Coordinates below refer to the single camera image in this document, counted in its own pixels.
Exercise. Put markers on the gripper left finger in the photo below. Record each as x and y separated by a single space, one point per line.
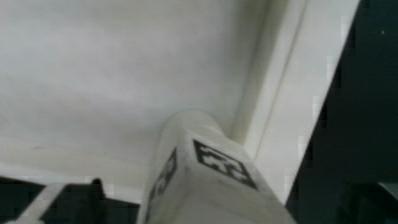
73 203

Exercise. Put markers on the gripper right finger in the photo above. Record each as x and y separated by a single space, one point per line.
368 203

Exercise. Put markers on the white square table top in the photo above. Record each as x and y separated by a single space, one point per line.
111 62

